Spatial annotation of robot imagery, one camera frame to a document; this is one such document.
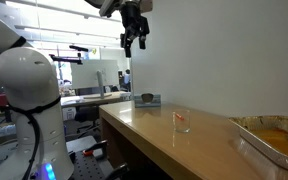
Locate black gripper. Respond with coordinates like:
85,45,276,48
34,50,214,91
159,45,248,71
120,1,150,58

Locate aluminium foil tray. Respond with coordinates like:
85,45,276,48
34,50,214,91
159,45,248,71
229,115,288,170

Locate black camera on stand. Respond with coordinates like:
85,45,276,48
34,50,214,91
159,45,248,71
49,45,89,65

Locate black office chair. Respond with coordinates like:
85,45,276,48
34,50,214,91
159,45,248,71
74,106,99,133

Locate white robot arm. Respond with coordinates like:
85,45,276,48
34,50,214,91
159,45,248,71
0,19,74,180

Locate black clamp with orange tip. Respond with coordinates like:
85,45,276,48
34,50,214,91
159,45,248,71
82,140,107,158

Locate orange marker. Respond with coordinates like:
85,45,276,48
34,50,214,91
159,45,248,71
175,114,185,121

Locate blue tissue box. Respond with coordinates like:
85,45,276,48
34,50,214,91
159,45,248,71
134,93,161,108

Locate colourless drinking glass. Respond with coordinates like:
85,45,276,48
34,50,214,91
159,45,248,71
172,109,190,133

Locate white computer monitor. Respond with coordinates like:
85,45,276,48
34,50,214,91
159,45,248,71
71,60,119,99

